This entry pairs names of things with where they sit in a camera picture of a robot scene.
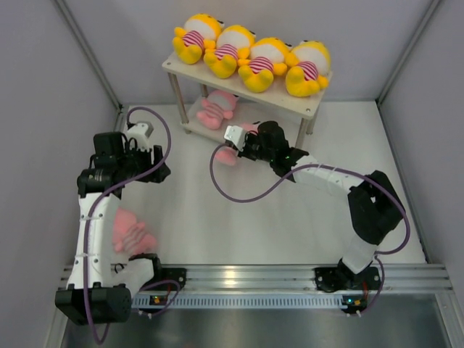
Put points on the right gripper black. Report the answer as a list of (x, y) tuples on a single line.
[(244, 153)]

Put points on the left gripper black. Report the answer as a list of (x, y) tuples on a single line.
[(131, 148)]

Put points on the pink plush toy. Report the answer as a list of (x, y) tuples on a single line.
[(217, 107), (130, 235), (227, 155)]

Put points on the yellow plush toy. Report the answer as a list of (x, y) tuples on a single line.
[(266, 60), (233, 44), (309, 65), (199, 32)]

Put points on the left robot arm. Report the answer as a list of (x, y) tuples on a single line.
[(92, 293)]

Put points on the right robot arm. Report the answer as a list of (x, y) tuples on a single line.
[(374, 207)]

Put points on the white two-tier shelf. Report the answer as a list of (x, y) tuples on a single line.
[(296, 115)]

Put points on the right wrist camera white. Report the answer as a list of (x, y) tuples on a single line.
[(235, 136)]

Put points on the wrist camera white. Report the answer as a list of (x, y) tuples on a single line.
[(140, 131), (235, 136)]

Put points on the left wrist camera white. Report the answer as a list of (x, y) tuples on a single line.
[(140, 131)]

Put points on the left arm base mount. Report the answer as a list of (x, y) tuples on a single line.
[(164, 279)]

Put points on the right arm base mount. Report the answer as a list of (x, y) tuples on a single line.
[(333, 279)]

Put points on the aluminium corner post left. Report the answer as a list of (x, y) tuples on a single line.
[(67, 15)]

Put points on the aluminium corner post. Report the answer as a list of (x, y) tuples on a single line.
[(425, 19), (67, 15)]

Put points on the aluminium front rail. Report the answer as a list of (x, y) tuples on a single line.
[(285, 287)]

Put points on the aluminium corner post right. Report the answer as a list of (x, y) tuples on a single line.
[(425, 19)]

